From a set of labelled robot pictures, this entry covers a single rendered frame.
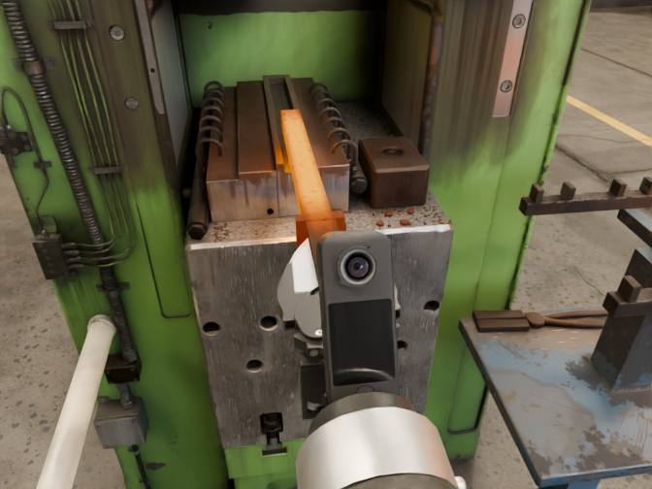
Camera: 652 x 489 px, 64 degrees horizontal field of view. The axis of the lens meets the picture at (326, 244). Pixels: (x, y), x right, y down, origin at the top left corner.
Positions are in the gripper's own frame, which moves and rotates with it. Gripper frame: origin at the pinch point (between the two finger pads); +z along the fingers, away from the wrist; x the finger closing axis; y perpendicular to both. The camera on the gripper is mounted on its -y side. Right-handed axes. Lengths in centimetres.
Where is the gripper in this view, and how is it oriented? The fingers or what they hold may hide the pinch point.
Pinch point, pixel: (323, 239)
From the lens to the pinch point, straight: 47.5
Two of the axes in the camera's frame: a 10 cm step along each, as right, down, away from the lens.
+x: 9.9, -0.8, 1.1
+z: -1.4, -5.7, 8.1
